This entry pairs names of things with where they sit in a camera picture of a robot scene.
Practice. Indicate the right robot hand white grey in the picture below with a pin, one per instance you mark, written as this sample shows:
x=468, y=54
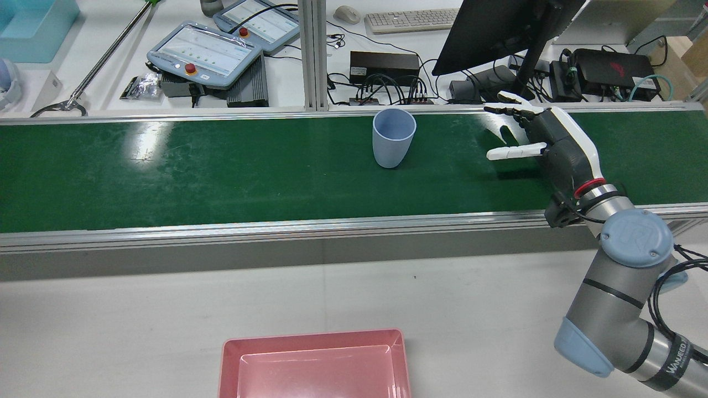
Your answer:
x=564, y=146

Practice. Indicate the light blue plastic cup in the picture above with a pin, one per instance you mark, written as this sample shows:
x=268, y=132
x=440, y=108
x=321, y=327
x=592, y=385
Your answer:
x=392, y=143

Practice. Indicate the right grey UR5e robot arm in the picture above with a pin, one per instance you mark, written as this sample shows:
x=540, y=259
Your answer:
x=608, y=309

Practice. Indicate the black box with red logo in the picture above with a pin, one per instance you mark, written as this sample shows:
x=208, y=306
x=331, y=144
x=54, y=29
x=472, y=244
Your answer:
x=614, y=67

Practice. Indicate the black power supply box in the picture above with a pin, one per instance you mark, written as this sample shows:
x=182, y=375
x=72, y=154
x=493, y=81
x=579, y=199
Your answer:
x=384, y=67

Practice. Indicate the black finned metal box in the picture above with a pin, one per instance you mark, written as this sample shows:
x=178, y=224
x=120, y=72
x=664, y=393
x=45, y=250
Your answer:
x=249, y=85

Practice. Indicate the pink plastic box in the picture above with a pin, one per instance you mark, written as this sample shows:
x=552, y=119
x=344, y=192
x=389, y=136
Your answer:
x=315, y=370

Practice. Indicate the black power adapter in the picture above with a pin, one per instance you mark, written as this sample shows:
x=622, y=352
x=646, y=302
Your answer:
x=564, y=80

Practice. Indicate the dark grey docking device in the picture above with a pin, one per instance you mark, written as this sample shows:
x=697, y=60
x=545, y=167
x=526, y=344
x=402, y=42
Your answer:
x=487, y=80

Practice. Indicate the black Huawei monitor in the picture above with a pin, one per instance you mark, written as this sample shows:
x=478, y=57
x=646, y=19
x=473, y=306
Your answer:
x=498, y=27

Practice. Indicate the white keyboard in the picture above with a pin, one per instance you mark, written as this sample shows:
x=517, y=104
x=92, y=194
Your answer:
x=412, y=20

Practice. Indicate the white computer mouse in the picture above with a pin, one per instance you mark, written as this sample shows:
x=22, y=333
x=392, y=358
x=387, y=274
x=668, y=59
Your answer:
x=347, y=14

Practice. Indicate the small grey teach pendant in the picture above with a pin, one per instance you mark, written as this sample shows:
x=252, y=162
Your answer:
x=260, y=22

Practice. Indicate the green conveyor belt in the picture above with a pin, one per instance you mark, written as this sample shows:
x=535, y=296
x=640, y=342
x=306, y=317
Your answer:
x=221, y=171

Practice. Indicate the large grey teach pendant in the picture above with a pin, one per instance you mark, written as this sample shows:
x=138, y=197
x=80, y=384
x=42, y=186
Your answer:
x=204, y=52

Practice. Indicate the clear plastic bag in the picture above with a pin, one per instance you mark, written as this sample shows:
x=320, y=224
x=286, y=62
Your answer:
x=141, y=87

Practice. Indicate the long metal grabber tool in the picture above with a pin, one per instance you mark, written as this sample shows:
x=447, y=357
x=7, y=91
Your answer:
x=105, y=58

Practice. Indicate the light blue plastic bin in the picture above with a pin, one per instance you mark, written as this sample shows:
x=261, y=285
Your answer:
x=33, y=27

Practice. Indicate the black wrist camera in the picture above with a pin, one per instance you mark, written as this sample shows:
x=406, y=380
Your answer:
x=561, y=213

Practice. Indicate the aluminium profile post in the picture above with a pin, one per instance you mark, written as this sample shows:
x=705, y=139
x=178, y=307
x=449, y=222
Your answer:
x=313, y=55

